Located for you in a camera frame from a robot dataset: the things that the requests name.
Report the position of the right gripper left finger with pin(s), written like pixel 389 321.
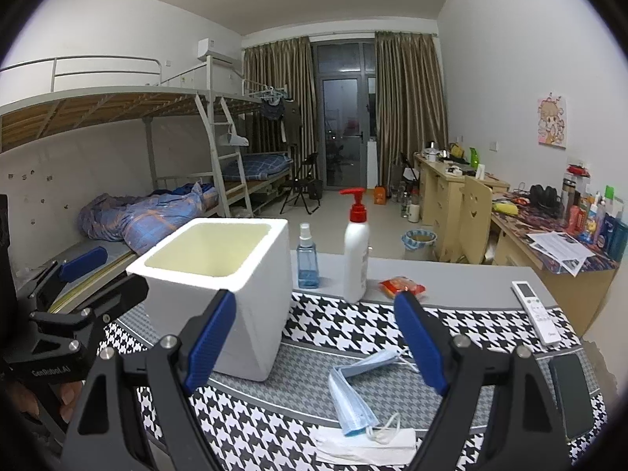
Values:
pixel 202 340

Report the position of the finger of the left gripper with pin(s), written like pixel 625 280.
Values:
pixel 48 284
pixel 102 308

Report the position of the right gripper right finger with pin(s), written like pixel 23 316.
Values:
pixel 428 341

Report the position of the white tissue paper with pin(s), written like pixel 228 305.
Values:
pixel 332 447

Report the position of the person's left hand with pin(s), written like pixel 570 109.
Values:
pixel 28 402

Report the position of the red snack packet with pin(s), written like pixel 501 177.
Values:
pixel 394 286

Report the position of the white foam box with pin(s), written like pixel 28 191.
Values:
pixel 248 257

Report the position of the blue plaid blanket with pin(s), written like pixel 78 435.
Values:
pixel 142 222

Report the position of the blue rimmed trash bin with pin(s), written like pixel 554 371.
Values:
pixel 419 244

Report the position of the houndstooth table mat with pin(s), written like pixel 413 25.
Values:
pixel 266 425

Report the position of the white remote control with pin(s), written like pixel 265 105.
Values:
pixel 540 319

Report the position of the blue spray bottle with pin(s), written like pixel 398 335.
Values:
pixel 307 264

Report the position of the white lotion pump bottle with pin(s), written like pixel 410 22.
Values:
pixel 356 247

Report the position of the black smartphone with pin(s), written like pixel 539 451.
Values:
pixel 572 395

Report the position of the wooden desk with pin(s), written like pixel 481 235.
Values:
pixel 581 297

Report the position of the wooden chair smiley back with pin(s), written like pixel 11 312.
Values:
pixel 475 220

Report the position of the yellow object on desk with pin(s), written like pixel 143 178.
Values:
pixel 505 207

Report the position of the printed paper sheets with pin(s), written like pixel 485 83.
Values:
pixel 567 251

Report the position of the orange bucket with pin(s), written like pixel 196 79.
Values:
pixel 379 194

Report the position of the black folding chair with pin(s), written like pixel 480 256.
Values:
pixel 305 186

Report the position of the black headphones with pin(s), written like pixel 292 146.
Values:
pixel 544 198

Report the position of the green bottle on desk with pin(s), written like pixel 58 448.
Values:
pixel 473 158

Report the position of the metal bunk bed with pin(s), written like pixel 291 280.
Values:
pixel 75 128

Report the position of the right brown curtain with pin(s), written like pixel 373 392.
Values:
pixel 410 99

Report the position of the brown curtain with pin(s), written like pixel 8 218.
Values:
pixel 410 99
pixel 282 75

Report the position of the white air conditioner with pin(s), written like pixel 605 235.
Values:
pixel 206 49

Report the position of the left brown curtain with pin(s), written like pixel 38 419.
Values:
pixel 282 75

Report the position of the glass balcony door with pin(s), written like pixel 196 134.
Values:
pixel 345 73

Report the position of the cartoon girl wall poster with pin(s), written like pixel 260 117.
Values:
pixel 552 121

